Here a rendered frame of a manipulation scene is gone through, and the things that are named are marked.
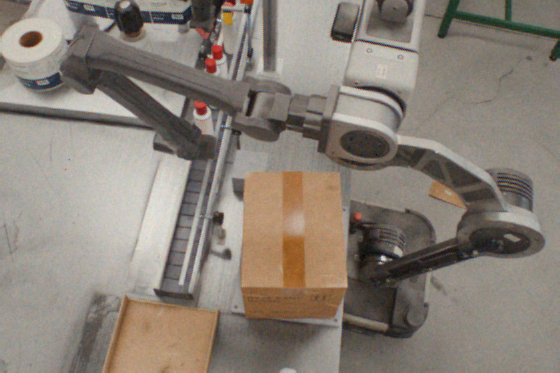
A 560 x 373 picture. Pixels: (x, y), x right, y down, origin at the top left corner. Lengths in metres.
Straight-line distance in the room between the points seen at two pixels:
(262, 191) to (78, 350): 0.65
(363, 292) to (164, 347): 0.94
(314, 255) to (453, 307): 1.34
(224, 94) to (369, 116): 0.27
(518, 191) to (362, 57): 0.77
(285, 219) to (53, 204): 0.78
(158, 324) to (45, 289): 0.34
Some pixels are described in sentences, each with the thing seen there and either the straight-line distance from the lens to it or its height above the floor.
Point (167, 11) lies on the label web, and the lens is 1.92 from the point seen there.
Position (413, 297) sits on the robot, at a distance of 2.13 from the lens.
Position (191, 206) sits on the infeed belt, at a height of 0.88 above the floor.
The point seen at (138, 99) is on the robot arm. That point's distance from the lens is 1.18.
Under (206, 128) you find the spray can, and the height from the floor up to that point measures 1.00.
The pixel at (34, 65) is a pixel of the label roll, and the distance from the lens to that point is 1.84.
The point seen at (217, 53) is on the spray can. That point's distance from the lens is 1.61.
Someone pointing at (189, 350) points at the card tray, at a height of 0.83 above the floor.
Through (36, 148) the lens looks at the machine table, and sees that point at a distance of 1.86.
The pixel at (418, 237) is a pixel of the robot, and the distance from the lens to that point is 2.27.
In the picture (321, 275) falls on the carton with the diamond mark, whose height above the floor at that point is 1.12.
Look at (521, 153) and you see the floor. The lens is 2.97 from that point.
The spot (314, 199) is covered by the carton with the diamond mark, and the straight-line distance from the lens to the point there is 1.28.
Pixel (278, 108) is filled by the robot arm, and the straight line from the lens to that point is 0.98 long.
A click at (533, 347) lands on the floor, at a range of 2.56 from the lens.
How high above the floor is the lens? 2.25
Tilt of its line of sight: 58 degrees down
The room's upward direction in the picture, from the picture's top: 2 degrees clockwise
